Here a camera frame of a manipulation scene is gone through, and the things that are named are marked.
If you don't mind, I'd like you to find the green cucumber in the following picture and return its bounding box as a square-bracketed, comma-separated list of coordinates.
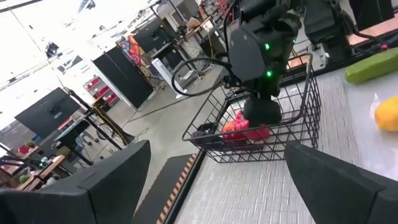
[344, 47, 398, 85]

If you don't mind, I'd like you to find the red bell pepper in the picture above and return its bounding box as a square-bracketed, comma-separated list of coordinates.
[233, 111, 271, 142]

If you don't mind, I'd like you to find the shelf with red bins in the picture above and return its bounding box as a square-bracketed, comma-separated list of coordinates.
[83, 76, 119, 106]

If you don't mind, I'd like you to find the black partition panel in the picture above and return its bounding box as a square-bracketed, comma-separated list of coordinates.
[92, 46, 155, 110]

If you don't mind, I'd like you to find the grey metal mounting plate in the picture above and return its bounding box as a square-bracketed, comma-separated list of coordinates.
[306, 43, 327, 73]

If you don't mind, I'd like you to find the white tower appliance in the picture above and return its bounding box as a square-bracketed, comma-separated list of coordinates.
[151, 58, 181, 100]

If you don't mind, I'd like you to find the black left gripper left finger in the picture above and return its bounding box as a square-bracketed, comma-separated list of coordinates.
[0, 139, 152, 224]

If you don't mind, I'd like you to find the black looped cable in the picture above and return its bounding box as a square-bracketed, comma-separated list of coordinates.
[170, 55, 233, 97]

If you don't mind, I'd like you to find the yellow lemon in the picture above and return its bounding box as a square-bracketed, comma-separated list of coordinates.
[374, 95, 398, 133]

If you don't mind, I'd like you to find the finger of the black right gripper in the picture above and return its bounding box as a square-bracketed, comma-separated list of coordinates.
[190, 122, 222, 147]
[243, 94, 282, 127]

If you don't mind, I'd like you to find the grey woven placemat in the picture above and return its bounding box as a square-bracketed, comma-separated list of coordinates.
[174, 74, 363, 224]

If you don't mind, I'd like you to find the black wire basket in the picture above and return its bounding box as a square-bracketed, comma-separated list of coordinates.
[182, 52, 322, 164]

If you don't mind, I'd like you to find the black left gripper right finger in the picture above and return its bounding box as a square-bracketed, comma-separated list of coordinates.
[284, 141, 398, 224]

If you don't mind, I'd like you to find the colourful patterned panel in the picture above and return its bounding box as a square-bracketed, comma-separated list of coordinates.
[115, 34, 156, 90]

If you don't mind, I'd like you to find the black monitor on stand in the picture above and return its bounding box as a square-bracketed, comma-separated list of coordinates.
[14, 87, 81, 139]

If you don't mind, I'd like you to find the black hazard-striped floor mat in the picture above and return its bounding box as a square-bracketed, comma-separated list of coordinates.
[132, 152, 206, 224]

